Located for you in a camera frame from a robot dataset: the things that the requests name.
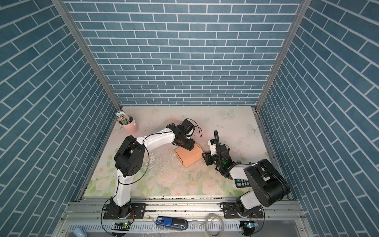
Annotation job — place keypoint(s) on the pink paper box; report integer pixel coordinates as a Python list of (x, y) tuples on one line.
[(188, 158)]

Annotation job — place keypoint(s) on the blue handheld device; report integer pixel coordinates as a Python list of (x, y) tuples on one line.
[(171, 222)]

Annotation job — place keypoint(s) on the pink pen cup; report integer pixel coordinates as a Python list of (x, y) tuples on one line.
[(131, 128)]

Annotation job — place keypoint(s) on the black calculator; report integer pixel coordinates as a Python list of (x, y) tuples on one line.
[(242, 183)]

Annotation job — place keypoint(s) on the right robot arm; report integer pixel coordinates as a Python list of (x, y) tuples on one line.
[(268, 185)]

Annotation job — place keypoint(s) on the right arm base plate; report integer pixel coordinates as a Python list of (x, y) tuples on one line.
[(233, 210)]

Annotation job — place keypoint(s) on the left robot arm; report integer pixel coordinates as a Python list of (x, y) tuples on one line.
[(129, 160)]

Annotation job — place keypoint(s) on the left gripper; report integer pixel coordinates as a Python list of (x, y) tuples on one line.
[(190, 146)]

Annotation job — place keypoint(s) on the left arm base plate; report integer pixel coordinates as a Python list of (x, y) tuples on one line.
[(129, 211)]

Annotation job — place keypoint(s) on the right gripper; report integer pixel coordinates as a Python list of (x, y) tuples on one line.
[(208, 159)]

